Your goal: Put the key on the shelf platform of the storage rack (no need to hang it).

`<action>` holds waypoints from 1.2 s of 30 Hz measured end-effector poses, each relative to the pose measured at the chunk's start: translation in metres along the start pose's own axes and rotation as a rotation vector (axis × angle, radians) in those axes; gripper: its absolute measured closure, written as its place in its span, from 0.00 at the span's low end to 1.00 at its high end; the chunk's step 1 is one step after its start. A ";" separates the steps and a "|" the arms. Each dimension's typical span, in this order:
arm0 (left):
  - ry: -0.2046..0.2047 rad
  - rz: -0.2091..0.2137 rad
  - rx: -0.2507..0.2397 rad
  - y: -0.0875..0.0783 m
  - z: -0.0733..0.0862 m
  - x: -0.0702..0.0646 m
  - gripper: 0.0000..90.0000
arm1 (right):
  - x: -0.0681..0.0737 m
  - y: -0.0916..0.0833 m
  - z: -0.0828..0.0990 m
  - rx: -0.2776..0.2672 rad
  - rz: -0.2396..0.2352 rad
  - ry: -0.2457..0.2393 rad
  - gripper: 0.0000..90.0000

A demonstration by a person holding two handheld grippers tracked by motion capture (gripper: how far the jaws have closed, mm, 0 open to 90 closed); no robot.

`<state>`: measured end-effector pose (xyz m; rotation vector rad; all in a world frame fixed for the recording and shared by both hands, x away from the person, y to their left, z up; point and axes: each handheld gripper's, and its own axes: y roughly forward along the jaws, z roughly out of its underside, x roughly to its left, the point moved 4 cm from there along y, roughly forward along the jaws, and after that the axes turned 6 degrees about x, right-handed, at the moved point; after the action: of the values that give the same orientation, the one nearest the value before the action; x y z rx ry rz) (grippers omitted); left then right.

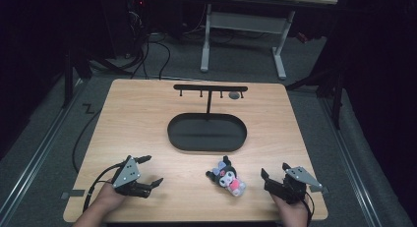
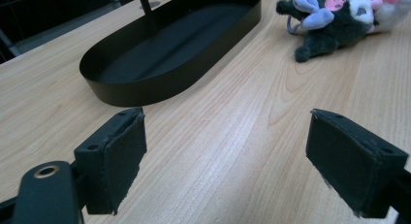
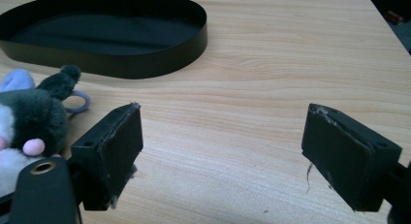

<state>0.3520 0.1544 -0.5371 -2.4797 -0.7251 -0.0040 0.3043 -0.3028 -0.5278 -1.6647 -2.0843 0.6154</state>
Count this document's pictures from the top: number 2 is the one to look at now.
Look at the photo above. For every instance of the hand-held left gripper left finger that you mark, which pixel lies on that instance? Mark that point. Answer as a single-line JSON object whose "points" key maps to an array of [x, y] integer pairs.
{"points": [[110, 162]]}

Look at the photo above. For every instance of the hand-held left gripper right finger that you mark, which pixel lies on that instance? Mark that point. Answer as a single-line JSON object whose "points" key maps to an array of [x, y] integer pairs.
{"points": [[349, 166]]}

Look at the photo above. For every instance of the black oval tray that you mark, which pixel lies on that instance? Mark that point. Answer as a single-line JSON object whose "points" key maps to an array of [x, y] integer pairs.
{"points": [[168, 52]]}

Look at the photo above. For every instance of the dark grey plush toy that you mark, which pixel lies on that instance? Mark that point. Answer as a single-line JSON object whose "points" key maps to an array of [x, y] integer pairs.
{"points": [[326, 20]]}

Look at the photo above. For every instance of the black metal stand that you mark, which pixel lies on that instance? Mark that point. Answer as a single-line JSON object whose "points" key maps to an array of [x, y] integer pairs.
{"points": [[146, 4]]}

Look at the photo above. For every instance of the white and pink plush toy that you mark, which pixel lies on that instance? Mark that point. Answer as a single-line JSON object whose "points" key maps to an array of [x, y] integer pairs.
{"points": [[387, 7]]}

